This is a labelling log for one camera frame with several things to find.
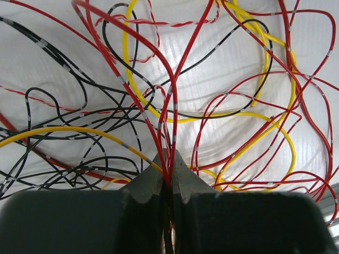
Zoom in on thin coloured wires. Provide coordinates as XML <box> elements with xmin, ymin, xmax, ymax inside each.
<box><xmin>0</xmin><ymin>0</ymin><xmax>339</xmax><ymax>228</ymax></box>

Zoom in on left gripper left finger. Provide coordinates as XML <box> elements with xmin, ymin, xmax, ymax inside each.
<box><xmin>0</xmin><ymin>148</ymin><xmax>170</xmax><ymax>254</ymax></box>

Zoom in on aluminium mounting rail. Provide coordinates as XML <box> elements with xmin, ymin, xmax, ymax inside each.
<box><xmin>317</xmin><ymin>183</ymin><xmax>338</xmax><ymax>226</ymax></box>

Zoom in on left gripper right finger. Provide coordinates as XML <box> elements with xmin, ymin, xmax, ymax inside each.
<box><xmin>172</xmin><ymin>153</ymin><xmax>337</xmax><ymax>253</ymax></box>

